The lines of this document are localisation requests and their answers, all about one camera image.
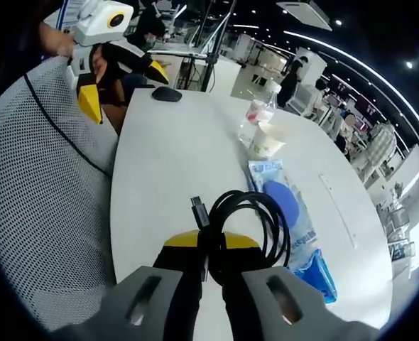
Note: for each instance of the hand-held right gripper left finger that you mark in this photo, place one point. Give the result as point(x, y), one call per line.
point(181, 284)

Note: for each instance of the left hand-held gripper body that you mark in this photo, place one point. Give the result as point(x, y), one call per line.
point(96, 25)

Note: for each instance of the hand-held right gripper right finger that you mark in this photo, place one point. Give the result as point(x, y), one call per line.
point(238, 259)

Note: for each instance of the black computer mouse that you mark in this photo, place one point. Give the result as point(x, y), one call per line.
point(165, 94)

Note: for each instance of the blue bowl black rim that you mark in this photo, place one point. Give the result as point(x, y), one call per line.
point(231, 199)

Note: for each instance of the blue tissue pack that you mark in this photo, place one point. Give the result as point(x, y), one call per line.
point(317, 277)

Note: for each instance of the white paper cup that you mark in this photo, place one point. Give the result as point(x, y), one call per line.
point(266, 142)

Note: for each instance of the clear plastic water bottle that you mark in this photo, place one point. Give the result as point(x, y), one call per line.
point(262, 110)

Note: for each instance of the person's left hand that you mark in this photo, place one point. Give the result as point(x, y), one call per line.
point(58, 40)

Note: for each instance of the black tripod stand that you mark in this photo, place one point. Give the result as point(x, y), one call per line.
point(213, 53)

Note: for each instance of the table socket panel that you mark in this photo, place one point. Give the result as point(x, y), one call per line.
point(339, 209)

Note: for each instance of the ceiling air conditioner unit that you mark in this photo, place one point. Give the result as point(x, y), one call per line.
point(305, 12)

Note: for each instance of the curved ceiling light strip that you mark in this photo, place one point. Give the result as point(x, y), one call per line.
point(373, 67)

